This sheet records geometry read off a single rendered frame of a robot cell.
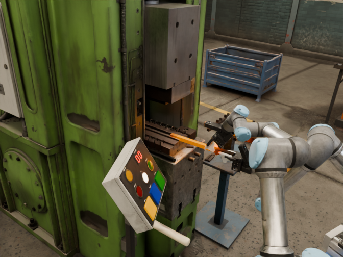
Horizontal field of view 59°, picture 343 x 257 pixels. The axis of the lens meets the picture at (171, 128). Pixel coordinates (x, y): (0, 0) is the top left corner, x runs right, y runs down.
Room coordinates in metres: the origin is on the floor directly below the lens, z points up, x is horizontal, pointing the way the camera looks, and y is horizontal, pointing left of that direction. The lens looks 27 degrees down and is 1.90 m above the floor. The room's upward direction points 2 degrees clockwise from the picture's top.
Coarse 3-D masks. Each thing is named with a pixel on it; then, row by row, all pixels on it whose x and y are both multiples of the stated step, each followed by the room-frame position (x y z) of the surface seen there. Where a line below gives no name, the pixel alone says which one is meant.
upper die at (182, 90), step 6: (180, 84) 1.62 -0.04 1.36; (186, 84) 1.67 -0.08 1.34; (150, 90) 1.63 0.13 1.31; (156, 90) 1.61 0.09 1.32; (162, 90) 1.58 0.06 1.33; (168, 90) 1.56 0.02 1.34; (174, 90) 1.57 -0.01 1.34; (180, 90) 1.62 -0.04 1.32; (186, 90) 1.68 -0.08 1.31; (150, 96) 1.63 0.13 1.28; (156, 96) 1.61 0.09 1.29; (162, 96) 1.58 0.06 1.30; (168, 96) 1.56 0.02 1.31; (174, 96) 1.57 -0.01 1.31; (180, 96) 1.62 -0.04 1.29; (168, 102) 1.56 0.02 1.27
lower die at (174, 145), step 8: (160, 128) 1.77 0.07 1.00; (168, 128) 1.79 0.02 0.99; (152, 136) 1.68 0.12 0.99; (160, 136) 1.68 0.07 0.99; (168, 136) 1.67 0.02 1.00; (184, 136) 1.69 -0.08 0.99; (144, 144) 1.65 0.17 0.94; (152, 144) 1.62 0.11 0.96; (168, 144) 1.60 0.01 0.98; (176, 144) 1.61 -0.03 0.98; (184, 144) 1.69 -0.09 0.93; (168, 152) 1.55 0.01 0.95; (176, 152) 1.61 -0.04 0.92
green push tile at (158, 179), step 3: (156, 174) 1.20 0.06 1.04; (159, 174) 1.22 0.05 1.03; (156, 177) 1.18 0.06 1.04; (159, 177) 1.20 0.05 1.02; (162, 177) 1.23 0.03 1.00; (156, 180) 1.16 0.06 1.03; (159, 180) 1.19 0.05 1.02; (162, 180) 1.21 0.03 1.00; (159, 183) 1.17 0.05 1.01; (162, 183) 1.20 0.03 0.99; (159, 186) 1.16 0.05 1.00; (162, 186) 1.18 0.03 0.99; (162, 189) 1.16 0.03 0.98
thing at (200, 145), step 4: (172, 136) 1.67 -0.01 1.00; (176, 136) 1.66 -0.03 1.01; (180, 136) 1.66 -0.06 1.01; (180, 140) 1.64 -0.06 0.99; (184, 140) 1.62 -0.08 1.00; (188, 140) 1.61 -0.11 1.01; (192, 140) 1.61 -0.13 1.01; (192, 144) 1.59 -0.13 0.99; (196, 144) 1.58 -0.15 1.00; (200, 144) 1.56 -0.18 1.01; (204, 144) 1.56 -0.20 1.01; (204, 148) 1.55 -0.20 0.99; (216, 148) 1.51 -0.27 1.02; (216, 152) 1.49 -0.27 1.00; (224, 152) 1.48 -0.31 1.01; (228, 152) 1.47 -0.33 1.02; (232, 152) 1.47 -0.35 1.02; (232, 156) 1.46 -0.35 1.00
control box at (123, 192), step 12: (132, 144) 1.22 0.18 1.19; (120, 156) 1.15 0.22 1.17; (132, 156) 1.12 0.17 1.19; (144, 156) 1.21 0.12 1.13; (120, 168) 1.02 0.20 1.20; (132, 168) 1.07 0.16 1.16; (144, 168) 1.15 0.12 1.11; (156, 168) 1.24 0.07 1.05; (108, 180) 0.96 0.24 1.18; (120, 180) 0.95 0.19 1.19; (132, 180) 1.01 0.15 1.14; (108, 192) 0.95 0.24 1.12; (120, 192) 0.95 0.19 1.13; (132, 192) 0.97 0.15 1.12; (144, 192) 1.04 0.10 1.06; (120, 204) 0.95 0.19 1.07; (132, 204) 0.94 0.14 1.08; (144, 204) 0.98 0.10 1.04; (156, 204) 1.06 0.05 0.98; (132, 216) 0.94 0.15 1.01; (144, 216) 0.94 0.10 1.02; (144, 228) 0.93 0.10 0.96
